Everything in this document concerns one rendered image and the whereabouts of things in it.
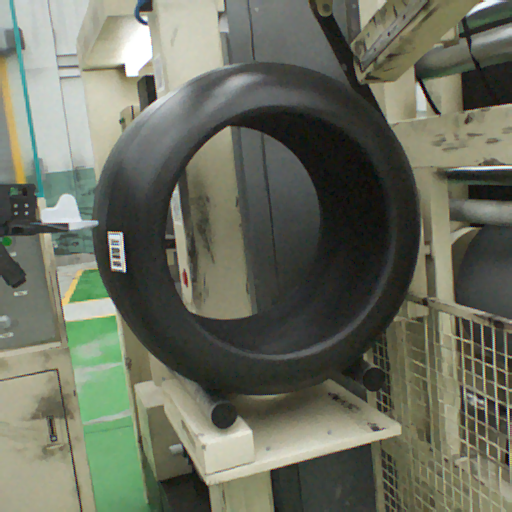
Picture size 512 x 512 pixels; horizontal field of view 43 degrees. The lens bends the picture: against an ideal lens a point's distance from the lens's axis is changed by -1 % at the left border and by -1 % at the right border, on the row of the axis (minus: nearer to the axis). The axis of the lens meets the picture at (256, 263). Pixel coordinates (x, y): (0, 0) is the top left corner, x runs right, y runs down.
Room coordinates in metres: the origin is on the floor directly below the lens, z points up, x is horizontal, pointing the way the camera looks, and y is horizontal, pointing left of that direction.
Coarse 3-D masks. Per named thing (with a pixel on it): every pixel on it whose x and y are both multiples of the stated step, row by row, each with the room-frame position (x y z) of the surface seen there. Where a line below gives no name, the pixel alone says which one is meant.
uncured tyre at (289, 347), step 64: (256, 64) 1.09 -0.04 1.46; (128, 128) 1.17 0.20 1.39; (192, 128) 1.02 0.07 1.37; (256, 128) 1.35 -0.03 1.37; (320, 128) 1.35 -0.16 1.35; (384, 128) 1.14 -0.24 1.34; (128, 192) 1.00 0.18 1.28; (320, 192) 1.38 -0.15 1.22; (384, 192) 1.13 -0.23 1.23; (128, 256) 0.99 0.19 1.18; (320, 256) 1.38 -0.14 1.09; (384, 256) 1.13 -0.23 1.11; (128, 320) 1.02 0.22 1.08; (192, 320) 1.00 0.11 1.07; (256, 320) 1.33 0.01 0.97; (320, 320) 1.33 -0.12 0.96; (384, 320) 1.11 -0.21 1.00; (256, 384) 1.04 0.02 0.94
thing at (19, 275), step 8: (0, 240) 1.04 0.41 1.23; (0, 248) 1.01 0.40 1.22; (0, 256) 1.01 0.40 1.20; (8, 256) 1.01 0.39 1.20; (0, 264) 1.01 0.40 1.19; (8, 264) 1.01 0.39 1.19; (16, 264) 1.03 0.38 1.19; (0, 272) 1.03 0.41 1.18; (8, 272) 1.01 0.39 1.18; (16, 272) 1.02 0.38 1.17; (24, 272) 1.03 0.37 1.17; (8, 280) 1.01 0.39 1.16; (16, 280) 1.02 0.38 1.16; (24, 280) 1.02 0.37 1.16
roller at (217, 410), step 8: (184, 384) 1.20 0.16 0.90; (192, 384) 1.15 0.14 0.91; (200, 384) 1.12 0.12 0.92; (192, 392) 1.13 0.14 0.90; (200, 392) 1.09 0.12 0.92; (208, 392) 1.07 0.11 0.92; (216, 392) 1.07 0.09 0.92; (200, 400) 1.08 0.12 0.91; (208, 400) 1.05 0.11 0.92; (216, 400) 1.03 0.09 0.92; (224, 400) 1.03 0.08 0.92; (208, 408) 1.03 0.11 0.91; (216, 408) 1.01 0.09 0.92; (224, 408) 1.01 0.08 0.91; (232, 408) 1.02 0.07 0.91; (208, 416) 1.03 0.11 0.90; (216, 416) 1.01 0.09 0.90; (224, 416) 1.01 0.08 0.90; (232, 416) 1.02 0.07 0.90; (216, 424) 1.01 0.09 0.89; (224, 424) 1.01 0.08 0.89; (232, 424) 1.02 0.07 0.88
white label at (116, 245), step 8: (112, 232) 0.99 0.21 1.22; (120, 232) 0.98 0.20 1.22; (112, 240) 0.99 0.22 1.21; (120, 240) 0.98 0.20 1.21; (112, 248) 1.00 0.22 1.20; (120, 248) 0.98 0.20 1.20; (112, 256) 1.00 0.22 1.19; (120, 256) 0.98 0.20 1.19; (112, 264) 1.00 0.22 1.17; (120, 264) 0.98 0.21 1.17
